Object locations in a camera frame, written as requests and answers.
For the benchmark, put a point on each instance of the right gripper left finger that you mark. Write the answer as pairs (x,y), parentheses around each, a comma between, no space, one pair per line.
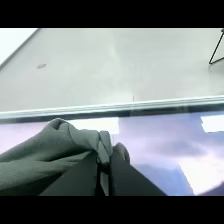
(78,178)

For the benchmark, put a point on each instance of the grey garment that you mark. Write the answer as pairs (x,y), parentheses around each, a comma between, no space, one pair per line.
(46,153)

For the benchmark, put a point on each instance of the silver frame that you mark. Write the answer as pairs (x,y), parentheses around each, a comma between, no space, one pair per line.
(110,107)

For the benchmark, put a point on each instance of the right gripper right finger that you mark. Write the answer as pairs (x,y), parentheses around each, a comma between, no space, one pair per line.
(131,181)

